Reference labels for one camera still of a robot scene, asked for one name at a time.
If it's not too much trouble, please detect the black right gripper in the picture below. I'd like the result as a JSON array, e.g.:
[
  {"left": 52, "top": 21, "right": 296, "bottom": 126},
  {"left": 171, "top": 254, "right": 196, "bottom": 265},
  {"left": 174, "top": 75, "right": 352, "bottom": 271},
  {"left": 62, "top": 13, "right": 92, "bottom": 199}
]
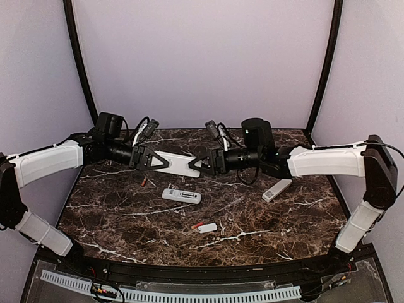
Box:
[{"left": 189, "top": 147, "right": 263, "bottom": 176}]

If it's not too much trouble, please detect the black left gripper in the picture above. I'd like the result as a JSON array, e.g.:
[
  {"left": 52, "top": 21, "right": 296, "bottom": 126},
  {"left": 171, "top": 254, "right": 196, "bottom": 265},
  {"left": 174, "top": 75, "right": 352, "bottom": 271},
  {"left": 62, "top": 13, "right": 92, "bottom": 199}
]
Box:
[{"left": 105, "top": 138, "right": 169, "bottom": 171}]

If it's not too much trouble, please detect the white remote with green buttons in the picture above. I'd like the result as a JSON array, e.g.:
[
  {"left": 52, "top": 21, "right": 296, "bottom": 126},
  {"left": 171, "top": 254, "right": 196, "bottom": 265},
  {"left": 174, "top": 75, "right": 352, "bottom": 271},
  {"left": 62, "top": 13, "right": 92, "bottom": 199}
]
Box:
[{"left": 155, "top": 151, "right": 200, "bottom": 178}]

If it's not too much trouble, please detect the clear handle screwdriver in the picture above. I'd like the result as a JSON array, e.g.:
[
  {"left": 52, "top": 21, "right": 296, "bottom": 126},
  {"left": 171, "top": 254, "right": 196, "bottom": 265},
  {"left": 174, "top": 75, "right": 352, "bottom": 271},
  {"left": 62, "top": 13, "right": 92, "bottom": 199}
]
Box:
[{"left": 215, "top": 196, "right": 245, "bottom": 214}]

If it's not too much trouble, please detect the white remote with compartment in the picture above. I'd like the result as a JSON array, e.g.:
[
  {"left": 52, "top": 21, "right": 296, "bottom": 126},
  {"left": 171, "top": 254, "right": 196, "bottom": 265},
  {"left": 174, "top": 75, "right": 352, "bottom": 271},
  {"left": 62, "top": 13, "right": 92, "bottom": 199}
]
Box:
[{"left": 162, "top": 188, "right": 201, "bottom": 205}]

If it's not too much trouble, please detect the white battery cover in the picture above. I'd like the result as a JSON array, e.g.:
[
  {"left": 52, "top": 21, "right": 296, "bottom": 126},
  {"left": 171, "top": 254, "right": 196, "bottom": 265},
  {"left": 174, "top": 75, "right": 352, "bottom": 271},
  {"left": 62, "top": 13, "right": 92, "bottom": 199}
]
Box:
[{"left": 198, "top": 223, "right": 218, "bottom": 234}]

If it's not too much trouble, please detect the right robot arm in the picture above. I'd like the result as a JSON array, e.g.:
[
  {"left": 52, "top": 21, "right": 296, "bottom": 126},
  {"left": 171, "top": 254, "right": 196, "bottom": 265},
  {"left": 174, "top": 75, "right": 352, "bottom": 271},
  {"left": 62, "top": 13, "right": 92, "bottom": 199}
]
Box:
[{"left": 188, "top": 118, "right": 403, "bottom": 274}]

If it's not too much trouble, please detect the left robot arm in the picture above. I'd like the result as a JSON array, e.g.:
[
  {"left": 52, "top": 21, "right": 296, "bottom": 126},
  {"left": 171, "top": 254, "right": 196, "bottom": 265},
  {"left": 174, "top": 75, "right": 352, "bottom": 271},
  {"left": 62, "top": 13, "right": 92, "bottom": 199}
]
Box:
[{"left": 1, "top": 112, "right": 169, "bottom": 275}]

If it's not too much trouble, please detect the slim white remote control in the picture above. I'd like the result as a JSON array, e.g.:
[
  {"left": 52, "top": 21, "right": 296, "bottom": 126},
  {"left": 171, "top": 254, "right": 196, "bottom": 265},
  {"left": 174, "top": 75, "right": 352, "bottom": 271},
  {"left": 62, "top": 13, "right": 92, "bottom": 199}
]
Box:
[{"left": 262, "top": 179, "right": 292, "bottom": 202}]

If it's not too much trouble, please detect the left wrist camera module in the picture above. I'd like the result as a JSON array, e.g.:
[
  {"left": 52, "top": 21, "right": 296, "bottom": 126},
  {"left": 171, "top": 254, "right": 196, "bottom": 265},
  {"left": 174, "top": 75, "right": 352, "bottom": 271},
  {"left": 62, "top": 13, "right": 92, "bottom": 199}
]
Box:
[{"left": 131, "top": 116, "right": 160, "bottom": 146}]

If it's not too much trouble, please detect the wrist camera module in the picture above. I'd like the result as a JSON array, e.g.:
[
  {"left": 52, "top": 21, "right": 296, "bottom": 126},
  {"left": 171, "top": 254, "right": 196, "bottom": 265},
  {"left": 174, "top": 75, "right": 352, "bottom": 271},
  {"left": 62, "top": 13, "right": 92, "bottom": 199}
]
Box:
[
  {"left": 131, "top": 116, "right": 160, "bottom": 146},
  {"left": 205, "top": 120, "right": 232, "bottom": 151}
]

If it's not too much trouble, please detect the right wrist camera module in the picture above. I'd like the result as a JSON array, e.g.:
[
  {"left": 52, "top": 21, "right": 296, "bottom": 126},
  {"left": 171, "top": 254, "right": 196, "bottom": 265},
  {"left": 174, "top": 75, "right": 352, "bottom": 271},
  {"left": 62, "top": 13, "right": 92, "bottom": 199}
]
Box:
[{"left": 205, "top": 120, "right": 232, "bottom": 151}]

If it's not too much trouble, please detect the black front rail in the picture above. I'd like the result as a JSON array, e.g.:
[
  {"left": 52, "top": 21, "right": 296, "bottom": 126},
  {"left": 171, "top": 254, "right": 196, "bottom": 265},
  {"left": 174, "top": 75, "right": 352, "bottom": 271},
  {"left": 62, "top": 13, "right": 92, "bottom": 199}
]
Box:
[{"left": 33, "top": 244, "right": 379, "bottom": 285}]

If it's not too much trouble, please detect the white slotted cable duct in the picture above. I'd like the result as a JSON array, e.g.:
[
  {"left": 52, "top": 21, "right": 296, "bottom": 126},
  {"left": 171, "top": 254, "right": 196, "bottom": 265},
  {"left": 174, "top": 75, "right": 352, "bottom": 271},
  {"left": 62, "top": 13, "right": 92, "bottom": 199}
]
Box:
[{"left": 40, "top": 270, "right": 301, "bottom": 302}]

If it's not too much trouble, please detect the black right frame post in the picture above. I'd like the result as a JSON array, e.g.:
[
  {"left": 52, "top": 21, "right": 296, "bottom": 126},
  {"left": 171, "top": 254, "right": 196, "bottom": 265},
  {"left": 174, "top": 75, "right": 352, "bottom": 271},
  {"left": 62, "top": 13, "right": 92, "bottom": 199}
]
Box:
[{"left": 306, "top": 0, "right": 343, "bottom": 136}]

